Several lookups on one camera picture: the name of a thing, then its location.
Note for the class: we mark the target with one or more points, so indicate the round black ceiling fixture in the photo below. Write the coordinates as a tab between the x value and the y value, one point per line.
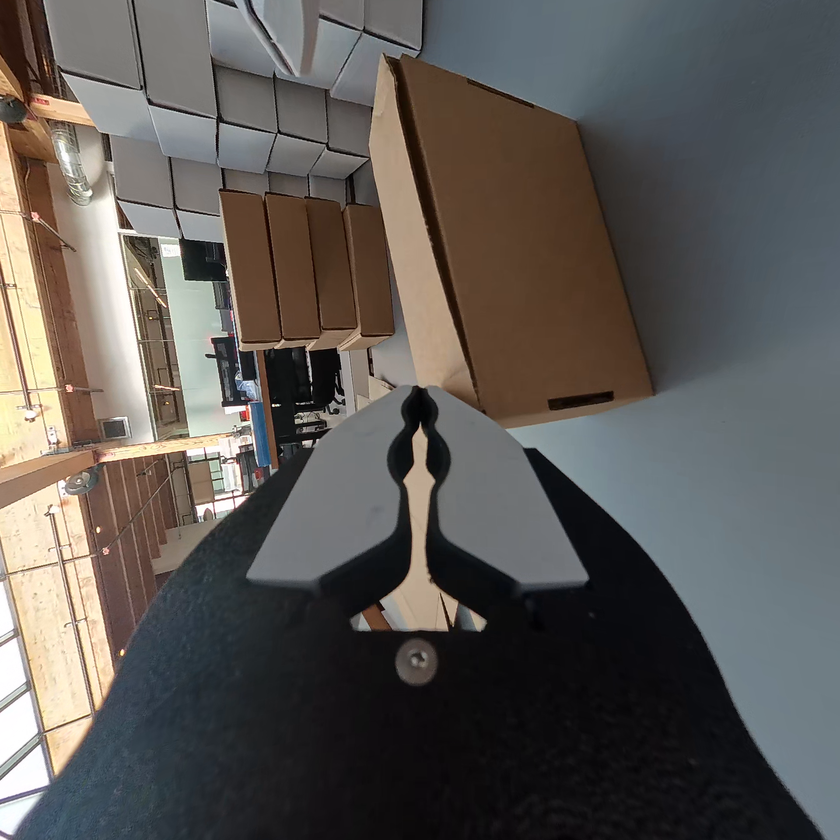
80	481

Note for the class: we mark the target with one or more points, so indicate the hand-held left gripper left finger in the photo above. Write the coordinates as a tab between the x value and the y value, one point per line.
341	499

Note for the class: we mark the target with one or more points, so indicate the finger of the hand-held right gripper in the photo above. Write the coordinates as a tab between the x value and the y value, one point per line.
289	26

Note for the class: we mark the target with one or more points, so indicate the black dome fixture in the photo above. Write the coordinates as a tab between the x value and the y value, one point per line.
12	108

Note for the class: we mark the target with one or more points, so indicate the black monitor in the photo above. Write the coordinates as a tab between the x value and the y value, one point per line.
203	261

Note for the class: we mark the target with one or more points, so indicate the brown cardboard mailer box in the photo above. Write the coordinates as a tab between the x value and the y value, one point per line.
512	229
331	269
367	269
292	269
249	269

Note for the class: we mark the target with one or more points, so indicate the black office chair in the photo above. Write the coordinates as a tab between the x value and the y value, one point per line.
326	384

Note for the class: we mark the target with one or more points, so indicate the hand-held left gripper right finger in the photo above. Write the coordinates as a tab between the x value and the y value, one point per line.
499	512

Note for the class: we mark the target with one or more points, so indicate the stack of white boxes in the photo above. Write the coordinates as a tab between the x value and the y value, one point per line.
177	79

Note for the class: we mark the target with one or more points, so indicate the silver ventilation duct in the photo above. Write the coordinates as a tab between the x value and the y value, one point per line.
71	164

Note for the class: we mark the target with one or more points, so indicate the grey wall vent plate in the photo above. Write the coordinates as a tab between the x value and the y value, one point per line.
115	428

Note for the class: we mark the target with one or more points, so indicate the blue panel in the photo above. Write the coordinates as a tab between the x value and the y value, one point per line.
262	433

